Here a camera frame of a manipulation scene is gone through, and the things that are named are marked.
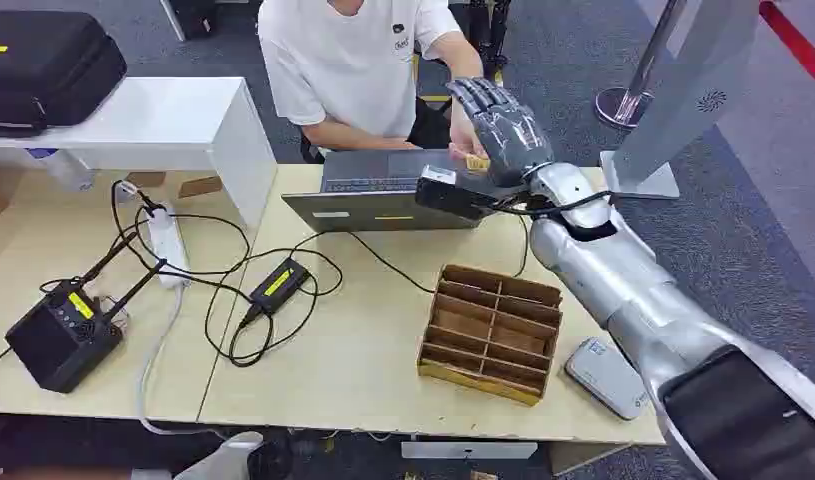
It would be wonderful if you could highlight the black tripod stand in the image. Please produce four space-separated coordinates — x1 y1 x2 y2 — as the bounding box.
468 0 514 79

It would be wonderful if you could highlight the white robot body part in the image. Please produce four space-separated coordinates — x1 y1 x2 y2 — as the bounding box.
129 431 265 480

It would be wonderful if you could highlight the black adapter cable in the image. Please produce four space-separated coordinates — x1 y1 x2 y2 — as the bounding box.
108 178 345 370

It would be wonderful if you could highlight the grey monitor on stand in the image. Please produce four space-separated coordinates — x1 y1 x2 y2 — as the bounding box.
598 0 763 201

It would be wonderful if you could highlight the person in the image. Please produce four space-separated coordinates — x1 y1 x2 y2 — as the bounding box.
257 0 489 162

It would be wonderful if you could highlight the wooden card box with dividers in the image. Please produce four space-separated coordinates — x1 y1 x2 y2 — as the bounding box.
416 264 565 408

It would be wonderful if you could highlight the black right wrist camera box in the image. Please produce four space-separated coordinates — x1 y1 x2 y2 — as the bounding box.
414 164 514 222

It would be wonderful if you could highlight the white power strip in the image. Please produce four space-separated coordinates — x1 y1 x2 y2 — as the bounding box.
144 201 192 291

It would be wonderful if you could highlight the person's left hand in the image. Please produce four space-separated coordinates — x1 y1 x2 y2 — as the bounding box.
448 99 489 162

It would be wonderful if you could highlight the white power strip cable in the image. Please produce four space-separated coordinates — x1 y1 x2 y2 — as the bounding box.
135 283 231 440

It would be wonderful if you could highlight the white desk shelf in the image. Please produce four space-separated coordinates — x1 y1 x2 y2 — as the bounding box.
0 76 278 232

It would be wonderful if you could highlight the grey flat handheld device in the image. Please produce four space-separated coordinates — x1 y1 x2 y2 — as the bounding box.
563 336 651 423

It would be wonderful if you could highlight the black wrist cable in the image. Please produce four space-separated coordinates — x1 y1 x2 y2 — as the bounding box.
491 190 615 220

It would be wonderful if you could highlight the chrome stanchion post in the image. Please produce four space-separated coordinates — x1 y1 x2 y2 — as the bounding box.
594 0 688 131

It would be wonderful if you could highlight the red barrier belt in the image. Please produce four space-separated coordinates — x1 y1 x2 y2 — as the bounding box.
758 0 815 95

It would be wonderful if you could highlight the white desk bracket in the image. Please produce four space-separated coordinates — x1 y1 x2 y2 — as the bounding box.
399 441 539 462

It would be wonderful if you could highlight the grey laptop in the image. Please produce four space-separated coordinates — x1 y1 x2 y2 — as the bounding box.
281 148 482 234

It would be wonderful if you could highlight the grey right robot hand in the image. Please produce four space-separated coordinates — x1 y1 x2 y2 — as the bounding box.
445 77 555 191

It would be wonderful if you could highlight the black power adapter yellow label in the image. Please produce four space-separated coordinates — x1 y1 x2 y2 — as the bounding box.
246 257 313 318

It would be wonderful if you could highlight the black laptop cable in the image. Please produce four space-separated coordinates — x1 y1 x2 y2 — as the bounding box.
343 215 532 295

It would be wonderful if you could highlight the black radio box with antennas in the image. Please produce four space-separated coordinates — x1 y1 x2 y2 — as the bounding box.
4 231 168 395

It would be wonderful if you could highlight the black carrying case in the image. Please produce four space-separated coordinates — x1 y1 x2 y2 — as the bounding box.
0 9 129 139

